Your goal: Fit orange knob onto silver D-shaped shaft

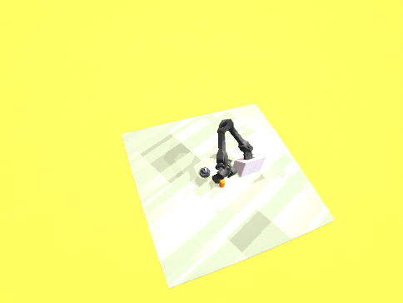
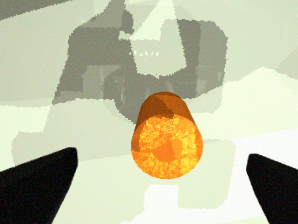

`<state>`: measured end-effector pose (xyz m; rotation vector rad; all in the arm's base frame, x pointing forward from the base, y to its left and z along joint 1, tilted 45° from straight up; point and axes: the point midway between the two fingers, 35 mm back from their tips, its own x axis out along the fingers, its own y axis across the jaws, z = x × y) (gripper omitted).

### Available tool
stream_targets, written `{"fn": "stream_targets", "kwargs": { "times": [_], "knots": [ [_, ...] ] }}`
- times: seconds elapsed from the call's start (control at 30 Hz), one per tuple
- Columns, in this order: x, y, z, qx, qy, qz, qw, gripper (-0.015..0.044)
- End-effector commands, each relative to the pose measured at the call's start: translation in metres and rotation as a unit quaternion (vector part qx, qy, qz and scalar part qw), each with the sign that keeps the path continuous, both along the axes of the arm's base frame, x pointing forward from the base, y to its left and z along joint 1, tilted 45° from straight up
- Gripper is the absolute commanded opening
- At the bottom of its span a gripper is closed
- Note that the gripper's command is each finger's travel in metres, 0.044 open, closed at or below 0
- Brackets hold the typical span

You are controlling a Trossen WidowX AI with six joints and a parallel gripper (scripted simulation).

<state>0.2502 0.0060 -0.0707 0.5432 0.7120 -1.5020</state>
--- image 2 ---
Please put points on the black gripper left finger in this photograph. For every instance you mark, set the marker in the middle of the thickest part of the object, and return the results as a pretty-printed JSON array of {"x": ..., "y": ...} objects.
[{"x": 32, "y": 192}]

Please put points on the orange cylinder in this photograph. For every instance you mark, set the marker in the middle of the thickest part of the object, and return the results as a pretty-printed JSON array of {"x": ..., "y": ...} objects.
[{"x": 166, "y": 142}]

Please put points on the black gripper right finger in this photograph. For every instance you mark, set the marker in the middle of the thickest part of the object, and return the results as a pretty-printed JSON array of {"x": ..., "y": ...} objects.
[{"x": 275, "y": 186}]

